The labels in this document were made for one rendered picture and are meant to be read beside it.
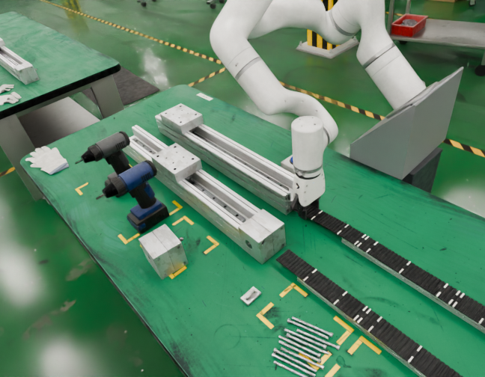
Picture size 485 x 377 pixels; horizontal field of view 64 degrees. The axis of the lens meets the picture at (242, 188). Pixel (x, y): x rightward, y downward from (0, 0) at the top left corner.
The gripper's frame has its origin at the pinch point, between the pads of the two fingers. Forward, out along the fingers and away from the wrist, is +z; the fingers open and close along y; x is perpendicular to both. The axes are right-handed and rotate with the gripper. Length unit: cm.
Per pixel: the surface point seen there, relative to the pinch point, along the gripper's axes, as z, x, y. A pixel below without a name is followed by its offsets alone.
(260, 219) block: -6.5, 2.7, -17.7
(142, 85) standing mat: 79, 309, 85
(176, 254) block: -3.1, 12.8, -41.5
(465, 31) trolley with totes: 54, 90, 308
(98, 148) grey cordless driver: -18, 60, -39
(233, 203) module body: -3.9, 16.4, -16.7
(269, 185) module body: -5.4, 12.6, -4.7
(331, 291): -0.4, -24.8, -19.2
